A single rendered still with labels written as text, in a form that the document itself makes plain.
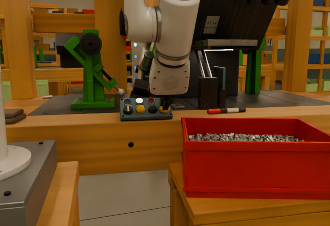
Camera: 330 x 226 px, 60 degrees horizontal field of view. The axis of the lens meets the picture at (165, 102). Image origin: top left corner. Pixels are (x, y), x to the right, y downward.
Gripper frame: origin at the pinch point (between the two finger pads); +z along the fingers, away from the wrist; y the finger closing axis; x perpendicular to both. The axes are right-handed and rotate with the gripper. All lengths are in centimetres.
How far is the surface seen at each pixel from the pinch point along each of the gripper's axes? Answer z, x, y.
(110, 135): 7.1, -5.6, -15.6
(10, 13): 9, 67, -58
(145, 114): 3.2, -1.5, -5.6
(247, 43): -10.7, 13.5, 26.3
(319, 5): 179, 443, 401
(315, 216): -3.5, -37.1, 24.7
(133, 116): 3.2, -2.1, -9.2
